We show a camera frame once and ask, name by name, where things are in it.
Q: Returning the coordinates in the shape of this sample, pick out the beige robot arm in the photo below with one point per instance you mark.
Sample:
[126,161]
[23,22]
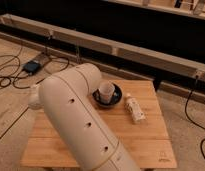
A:
[64,98]

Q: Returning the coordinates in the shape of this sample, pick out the white paper cup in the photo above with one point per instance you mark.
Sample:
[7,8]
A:
[106,90]

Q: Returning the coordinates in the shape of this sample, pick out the dark blue bowl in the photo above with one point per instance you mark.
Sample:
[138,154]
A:
[116,97]

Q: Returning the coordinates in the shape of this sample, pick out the small white plastic bottle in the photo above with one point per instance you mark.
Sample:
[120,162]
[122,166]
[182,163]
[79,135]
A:
[134,108]

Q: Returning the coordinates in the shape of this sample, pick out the blue power adapter box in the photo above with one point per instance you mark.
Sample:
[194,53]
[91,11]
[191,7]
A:
[31,67]

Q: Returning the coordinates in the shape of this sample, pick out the long wooden beam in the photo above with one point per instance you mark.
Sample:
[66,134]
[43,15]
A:
[137,54]

